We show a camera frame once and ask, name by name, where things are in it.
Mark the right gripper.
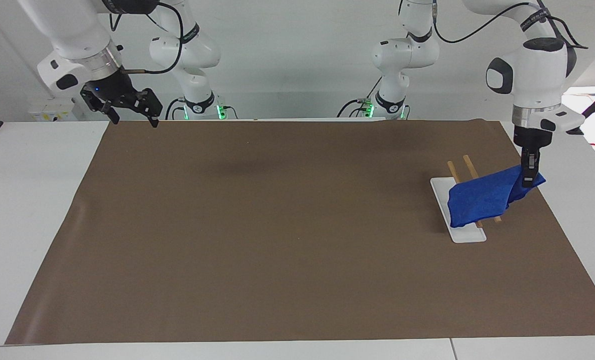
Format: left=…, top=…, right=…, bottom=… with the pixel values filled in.
left=80, top=68, right=164, bottom=129

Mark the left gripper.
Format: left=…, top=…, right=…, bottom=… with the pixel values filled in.
left=513, top=125, right=550, bottom=158

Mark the white rack with wooden bars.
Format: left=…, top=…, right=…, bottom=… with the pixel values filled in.
left=429, top=154, right=504, bottom=245

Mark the white box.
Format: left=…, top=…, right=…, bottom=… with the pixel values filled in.
left=27, top=97, right=80, bottom=122

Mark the black cable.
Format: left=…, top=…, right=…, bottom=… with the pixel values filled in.
left=431, top=0, right=589, bottom=51
left=121, top=1, right=186, bottom=76
left=165, top=98, right=186, bottom=121
left=336, top=76, right=384, bottom=119

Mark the blue towel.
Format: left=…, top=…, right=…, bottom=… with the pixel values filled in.
left=447, top=164, right=547, bottom=229

